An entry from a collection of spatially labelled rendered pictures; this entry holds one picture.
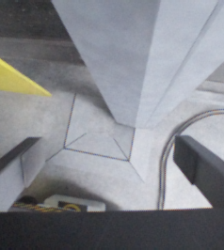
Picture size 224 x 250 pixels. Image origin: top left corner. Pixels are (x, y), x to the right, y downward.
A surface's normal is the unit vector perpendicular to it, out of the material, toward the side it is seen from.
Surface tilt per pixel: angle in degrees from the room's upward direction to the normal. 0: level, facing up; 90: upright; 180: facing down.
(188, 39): 90
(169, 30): 90
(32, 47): 0
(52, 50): 0
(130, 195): 0
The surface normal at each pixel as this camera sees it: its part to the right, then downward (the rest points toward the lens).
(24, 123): -0.11, -0.14
